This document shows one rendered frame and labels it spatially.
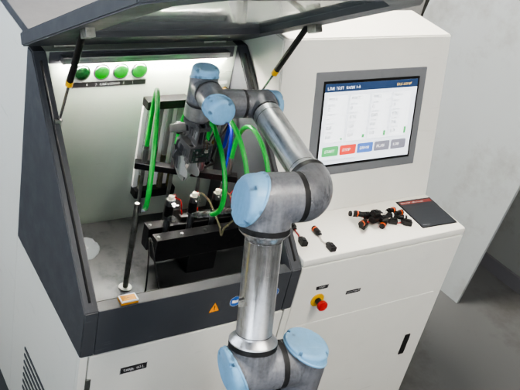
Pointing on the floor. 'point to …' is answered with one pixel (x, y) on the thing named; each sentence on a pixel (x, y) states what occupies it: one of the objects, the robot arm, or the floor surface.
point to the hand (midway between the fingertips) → (183, 175)
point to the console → (367, 375)
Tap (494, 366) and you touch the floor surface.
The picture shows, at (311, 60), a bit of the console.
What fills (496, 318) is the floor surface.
